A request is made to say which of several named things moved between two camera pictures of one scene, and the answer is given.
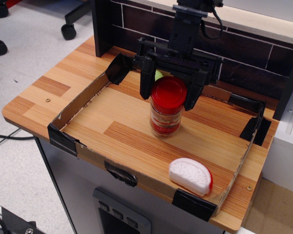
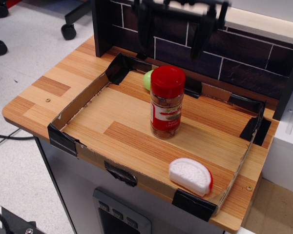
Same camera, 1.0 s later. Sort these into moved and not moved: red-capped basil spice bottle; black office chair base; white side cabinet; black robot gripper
Moved: black robot gripper
Not moved: black office chair base; white side cabinet; red-capped basil spice bottle
